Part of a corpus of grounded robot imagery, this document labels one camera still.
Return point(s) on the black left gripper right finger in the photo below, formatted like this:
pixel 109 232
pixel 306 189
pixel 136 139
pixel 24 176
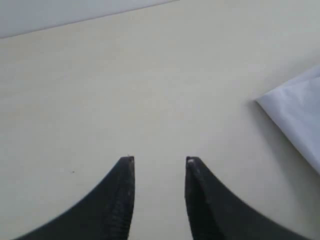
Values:
pixel 216 213

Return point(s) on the white t-shirt red lettering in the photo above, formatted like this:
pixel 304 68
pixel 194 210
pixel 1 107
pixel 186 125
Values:
pixel 294 107

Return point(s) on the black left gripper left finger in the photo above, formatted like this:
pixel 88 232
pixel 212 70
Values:
pixel 105 213

